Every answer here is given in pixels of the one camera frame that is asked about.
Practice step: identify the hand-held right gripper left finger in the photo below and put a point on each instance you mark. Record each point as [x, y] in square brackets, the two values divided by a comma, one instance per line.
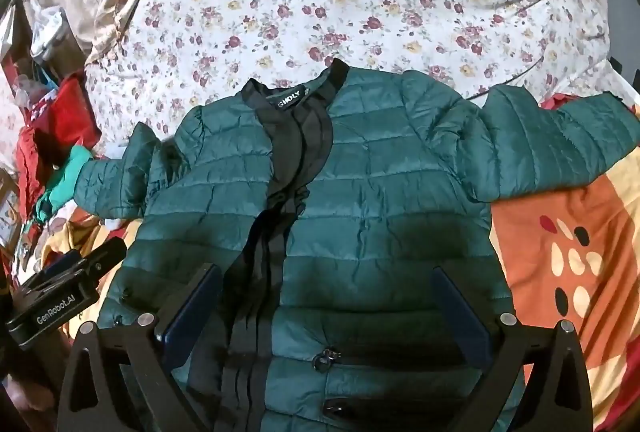
[192, 312]

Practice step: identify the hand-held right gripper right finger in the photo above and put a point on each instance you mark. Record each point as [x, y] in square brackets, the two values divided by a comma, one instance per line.
[462, 317]

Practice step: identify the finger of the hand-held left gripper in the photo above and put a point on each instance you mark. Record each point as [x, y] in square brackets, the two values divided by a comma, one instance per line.
[107, 257]

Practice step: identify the dark green puffer jacket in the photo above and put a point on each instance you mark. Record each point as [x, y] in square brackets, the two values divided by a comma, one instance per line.
[390, 192]

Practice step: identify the teal green garment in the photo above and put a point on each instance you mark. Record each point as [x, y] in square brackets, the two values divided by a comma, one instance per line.
[70, 177]

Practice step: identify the yellow orange printed blanket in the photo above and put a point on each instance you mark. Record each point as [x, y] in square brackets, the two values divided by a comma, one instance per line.
[550, 222]

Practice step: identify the red garment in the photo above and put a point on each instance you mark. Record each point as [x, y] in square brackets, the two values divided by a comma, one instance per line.
[65, 112]

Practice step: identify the silver plastic bag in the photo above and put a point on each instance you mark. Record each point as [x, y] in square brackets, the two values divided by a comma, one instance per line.
[50, 37]

